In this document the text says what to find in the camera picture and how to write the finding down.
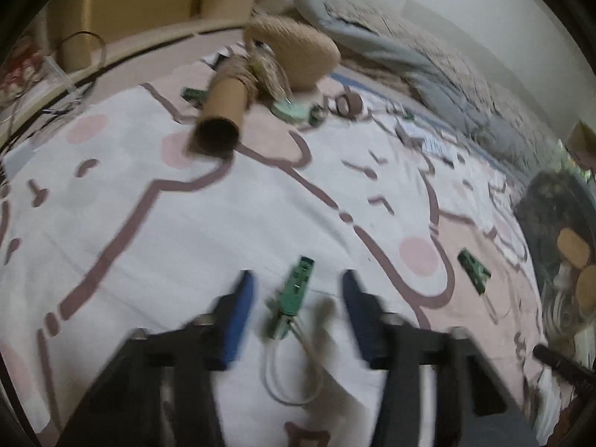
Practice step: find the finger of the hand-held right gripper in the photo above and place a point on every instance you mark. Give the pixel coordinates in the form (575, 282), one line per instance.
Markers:
(558, 363)

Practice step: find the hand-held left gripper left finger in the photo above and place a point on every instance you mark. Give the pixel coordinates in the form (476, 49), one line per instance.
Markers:
(237, 321)

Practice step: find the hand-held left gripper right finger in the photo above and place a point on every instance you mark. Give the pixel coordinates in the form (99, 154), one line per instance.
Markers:
(361, 321)

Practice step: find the oval wooden block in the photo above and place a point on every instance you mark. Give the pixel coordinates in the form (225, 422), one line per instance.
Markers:
(572, 247)
(587, 284)

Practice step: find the bear print blanket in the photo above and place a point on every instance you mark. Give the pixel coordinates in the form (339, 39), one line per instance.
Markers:
(186, 242)

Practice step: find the paper leaflet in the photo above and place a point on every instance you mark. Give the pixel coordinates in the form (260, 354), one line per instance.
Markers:
(440, 145)

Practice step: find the small white box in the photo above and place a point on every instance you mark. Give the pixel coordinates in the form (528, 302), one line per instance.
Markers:
(409, 134)

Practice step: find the cardboard tube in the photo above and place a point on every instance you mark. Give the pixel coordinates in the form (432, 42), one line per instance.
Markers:
(221, 116)

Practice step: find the brown tape roll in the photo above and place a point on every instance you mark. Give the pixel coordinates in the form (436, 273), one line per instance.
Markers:
(349, 103)

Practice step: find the mint green plastic piece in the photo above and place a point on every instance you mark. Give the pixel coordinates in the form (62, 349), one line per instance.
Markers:
(291, 109)

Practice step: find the cardboard box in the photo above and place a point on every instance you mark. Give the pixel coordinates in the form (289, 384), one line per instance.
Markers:
(582, 144)

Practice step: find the grey duvet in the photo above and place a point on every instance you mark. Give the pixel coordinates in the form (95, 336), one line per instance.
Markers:
(465, 116)

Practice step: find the twine bundle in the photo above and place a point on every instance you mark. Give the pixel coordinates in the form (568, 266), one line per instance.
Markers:
(263, 72)

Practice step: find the tan fuzzy plush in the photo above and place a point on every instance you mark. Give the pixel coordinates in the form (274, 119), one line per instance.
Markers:
(298, 51)

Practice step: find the long wooden shelf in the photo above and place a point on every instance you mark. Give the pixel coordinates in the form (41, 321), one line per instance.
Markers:
(139, 4)

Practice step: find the clear jar with red figure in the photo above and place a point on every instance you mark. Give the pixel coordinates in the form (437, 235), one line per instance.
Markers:
(18, 65)

